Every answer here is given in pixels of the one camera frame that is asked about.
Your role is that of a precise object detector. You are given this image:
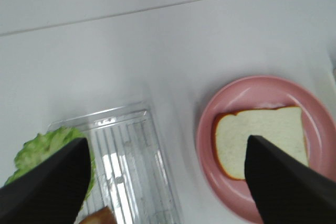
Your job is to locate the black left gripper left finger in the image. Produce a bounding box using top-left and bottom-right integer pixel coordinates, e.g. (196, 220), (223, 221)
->
(1, 138), (91, 223)

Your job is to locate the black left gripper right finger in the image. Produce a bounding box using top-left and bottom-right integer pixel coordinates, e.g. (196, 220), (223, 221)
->
(244, 135), (335, 223)

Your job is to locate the green lettuce leaf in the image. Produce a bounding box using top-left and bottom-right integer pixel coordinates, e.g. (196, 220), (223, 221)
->
(4, 127), (95, 209)

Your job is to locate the brown bacon strip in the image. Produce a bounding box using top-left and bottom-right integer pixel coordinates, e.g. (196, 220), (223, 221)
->
(79, 206), (117, 224)

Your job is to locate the bread slice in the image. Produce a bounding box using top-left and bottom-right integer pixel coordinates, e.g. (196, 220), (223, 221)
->
(212, 106), (309, 180)

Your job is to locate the clear left plastic tray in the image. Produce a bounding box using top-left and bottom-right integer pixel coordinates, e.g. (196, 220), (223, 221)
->
(49, 102), (181, 223)

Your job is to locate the pink round plate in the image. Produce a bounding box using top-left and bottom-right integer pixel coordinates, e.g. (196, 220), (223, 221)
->
(196, 76), (335, 223)

